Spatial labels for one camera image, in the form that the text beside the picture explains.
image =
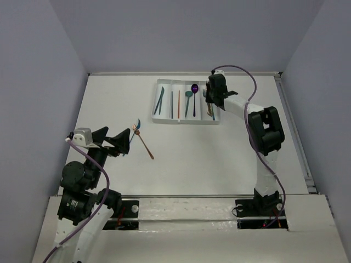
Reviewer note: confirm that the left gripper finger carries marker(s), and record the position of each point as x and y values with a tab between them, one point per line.
99	135
120	143

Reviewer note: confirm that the purple metal spoon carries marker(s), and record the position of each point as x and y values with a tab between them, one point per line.
194	89

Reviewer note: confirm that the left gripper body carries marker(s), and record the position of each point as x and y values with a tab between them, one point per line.
107	143

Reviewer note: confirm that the iridescent rainbow fork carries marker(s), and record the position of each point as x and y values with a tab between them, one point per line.
213	113

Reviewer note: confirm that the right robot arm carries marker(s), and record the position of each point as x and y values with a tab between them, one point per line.
265	135

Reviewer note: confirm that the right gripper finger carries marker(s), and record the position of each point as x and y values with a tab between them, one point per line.
207	87
216	100

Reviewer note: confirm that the dark blue chopstick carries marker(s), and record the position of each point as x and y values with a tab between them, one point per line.
171	105

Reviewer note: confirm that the white cutlery tray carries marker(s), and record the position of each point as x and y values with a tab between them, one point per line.
169	85

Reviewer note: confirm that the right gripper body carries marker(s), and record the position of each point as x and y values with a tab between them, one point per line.
213	93

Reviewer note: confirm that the teal plastic knife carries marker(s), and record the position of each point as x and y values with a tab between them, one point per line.
161	96

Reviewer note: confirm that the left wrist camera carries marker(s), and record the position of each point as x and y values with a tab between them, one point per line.
81	137

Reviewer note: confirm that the teal plastic spoon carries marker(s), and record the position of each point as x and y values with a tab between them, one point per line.
188	95

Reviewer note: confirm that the orange chopstick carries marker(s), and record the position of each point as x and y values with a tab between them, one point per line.
178	105

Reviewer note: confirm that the gold ornate fork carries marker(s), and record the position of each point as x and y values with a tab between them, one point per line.
209	110

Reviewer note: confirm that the rose gold fork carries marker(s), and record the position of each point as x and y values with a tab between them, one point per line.
137	132

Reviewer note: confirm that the blue plastic fork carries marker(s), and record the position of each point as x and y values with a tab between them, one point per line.
138	127

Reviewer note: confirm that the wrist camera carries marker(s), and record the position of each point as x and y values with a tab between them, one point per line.
217	71
81	137

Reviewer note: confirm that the dark blue plastic knife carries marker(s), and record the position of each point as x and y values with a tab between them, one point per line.
159	102

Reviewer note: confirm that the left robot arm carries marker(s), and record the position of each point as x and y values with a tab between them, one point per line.
83	214

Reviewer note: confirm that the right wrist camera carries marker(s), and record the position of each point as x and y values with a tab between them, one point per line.
217	71

